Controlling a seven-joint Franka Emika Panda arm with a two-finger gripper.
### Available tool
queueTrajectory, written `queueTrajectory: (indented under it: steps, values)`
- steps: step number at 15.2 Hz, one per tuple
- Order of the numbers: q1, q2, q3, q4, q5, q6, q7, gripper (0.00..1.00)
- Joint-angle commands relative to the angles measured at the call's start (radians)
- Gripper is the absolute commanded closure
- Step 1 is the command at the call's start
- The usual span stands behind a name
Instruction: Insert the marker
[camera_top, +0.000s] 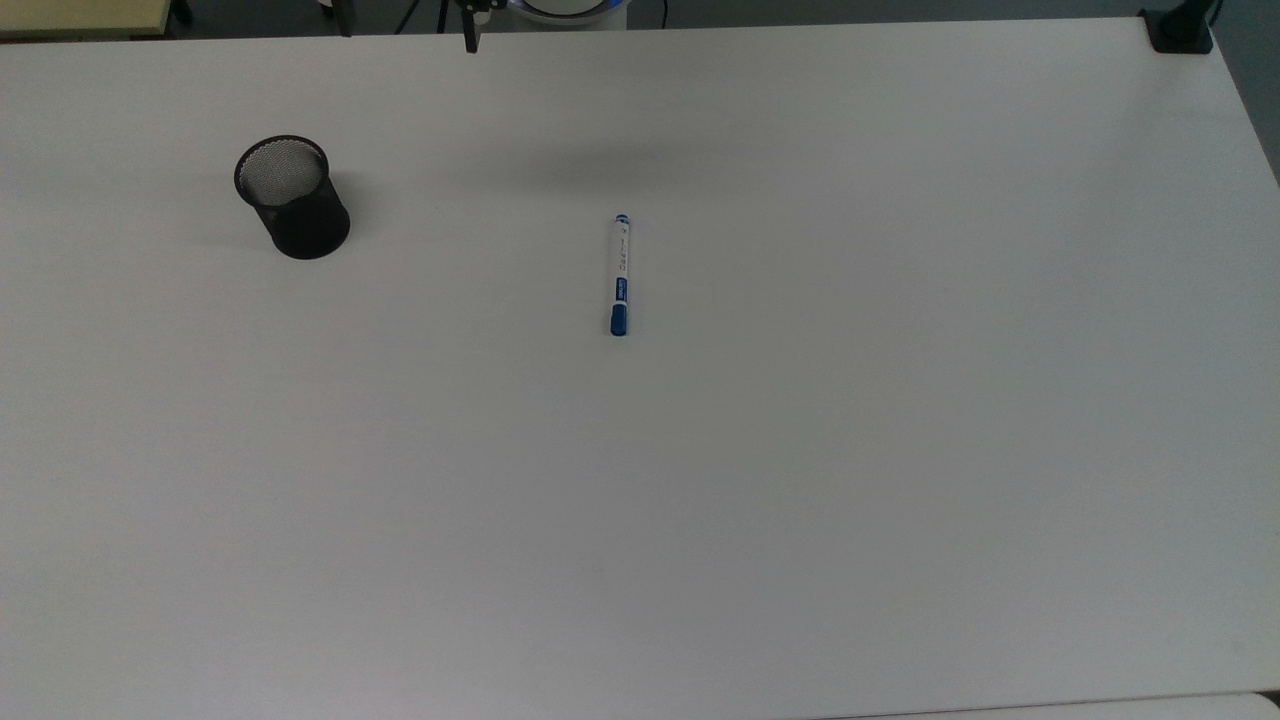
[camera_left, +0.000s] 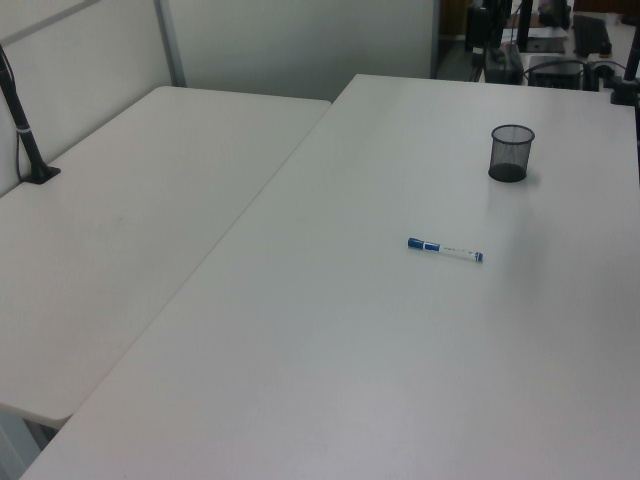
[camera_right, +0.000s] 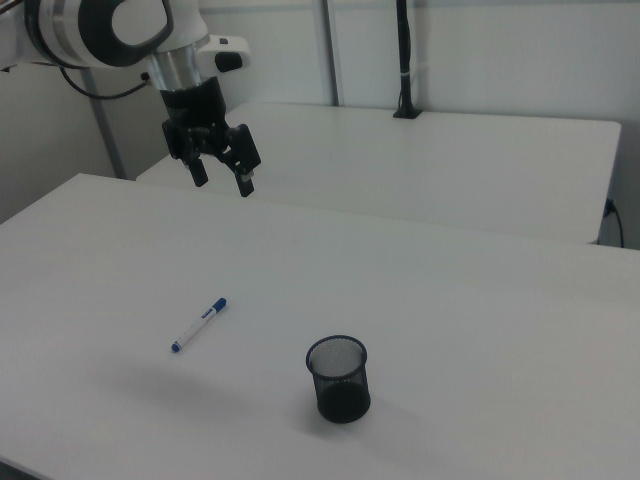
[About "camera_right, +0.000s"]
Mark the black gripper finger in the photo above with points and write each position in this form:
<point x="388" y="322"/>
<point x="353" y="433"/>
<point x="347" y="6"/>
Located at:
<point x="244" y="157"/>
<point x="199" y="172"/>

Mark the white side table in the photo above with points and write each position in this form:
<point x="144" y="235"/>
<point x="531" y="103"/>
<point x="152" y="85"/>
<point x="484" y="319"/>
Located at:
<point x="425" y="170"/>

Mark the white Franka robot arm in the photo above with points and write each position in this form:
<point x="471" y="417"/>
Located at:
<point x="65" y="30"/>

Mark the grey metal frame post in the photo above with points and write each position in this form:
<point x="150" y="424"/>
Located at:
<point x="330" y="50"/>
<point x="105" y="130"/>

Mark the black mesh pen cup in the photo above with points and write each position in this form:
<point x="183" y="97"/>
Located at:
<point x="340" y="387"/>

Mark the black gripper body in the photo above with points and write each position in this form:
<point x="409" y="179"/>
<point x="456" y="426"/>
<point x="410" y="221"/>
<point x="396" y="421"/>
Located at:
<point x="195" y="105"/>

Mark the black clamped pole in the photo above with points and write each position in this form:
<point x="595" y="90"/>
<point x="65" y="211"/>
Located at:
<point x="406" y="60"/>

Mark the blue and white marker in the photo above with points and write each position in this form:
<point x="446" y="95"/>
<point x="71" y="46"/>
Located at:
<point x="199" y="324"/>

